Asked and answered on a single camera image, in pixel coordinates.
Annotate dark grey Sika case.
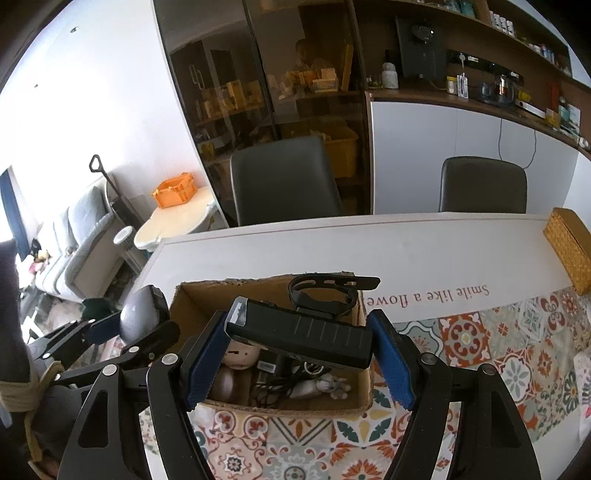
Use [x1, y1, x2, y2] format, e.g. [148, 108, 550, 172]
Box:
[119, 285, 160, 345]

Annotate silver oval device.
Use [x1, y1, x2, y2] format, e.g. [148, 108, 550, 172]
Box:
[208, 366, 252, 405]

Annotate black power adapter with cable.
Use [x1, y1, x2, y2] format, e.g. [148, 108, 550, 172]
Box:
[250, 355, 329, 409]

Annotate black flashlight with strap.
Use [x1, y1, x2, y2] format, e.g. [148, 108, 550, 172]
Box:
[224, 273, 381, 371]

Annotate medic figurine white blue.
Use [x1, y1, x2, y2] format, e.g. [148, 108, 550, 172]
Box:
[290, 373, 352, 400]

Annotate beige round hand warmer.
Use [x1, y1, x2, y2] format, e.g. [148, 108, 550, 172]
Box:
[221, 340, 260, 371]

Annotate brown cardboard box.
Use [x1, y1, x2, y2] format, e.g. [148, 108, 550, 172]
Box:
[170, 272, 380, 418]

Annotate grey sofa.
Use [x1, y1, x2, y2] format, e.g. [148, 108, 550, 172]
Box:
[34, 180, 124, 303]

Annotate cream round side table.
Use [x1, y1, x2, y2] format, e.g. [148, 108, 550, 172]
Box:
[134, 187, 217, 252]

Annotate orange plastic crate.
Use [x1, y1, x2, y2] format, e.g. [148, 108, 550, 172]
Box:
[152, 172, 197, 209]

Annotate patterned tablecloth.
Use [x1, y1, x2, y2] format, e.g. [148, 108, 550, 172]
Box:
[137, 213, 590, 479]

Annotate dark dining chair left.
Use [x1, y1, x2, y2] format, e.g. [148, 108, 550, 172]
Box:
[230, 136, 342, 226]

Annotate dark dining chair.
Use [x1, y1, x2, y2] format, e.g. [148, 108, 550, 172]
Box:
[230, 136, 342, 226]
[439, 156, 528, 214]

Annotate woven wicker box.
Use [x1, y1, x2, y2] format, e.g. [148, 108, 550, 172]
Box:
[543, 208, 591, 295]

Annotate dark dining chair right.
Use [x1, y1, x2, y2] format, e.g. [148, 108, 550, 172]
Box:
[439, 156, 528, 214]

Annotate white ceramic jar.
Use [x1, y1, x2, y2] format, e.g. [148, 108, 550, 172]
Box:
[381, 62, 399, 90]

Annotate glass kettle on shelf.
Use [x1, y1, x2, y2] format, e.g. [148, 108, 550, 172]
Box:
[494, 74, 515, 105]

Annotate black handled cart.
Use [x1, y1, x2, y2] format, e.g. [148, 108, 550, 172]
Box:
[88, 154, 142, 229]

